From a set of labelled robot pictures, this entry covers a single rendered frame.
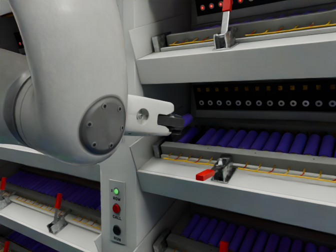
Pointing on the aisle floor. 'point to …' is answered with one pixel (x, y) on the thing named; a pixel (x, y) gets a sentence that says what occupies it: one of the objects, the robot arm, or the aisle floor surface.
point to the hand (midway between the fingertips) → (167, 124)
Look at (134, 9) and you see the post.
